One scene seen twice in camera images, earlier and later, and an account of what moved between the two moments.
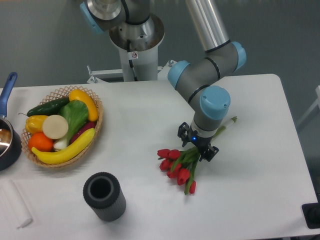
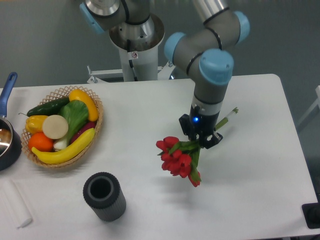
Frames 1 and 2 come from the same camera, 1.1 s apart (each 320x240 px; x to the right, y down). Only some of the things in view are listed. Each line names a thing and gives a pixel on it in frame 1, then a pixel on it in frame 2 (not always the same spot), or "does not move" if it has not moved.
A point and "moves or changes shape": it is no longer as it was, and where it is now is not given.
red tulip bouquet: x=180 y=165 moves or changes shape
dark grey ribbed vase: x=102 y=191 does not move
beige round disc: x=55 y=127 does not move
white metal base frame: x=162 y=73 does not move
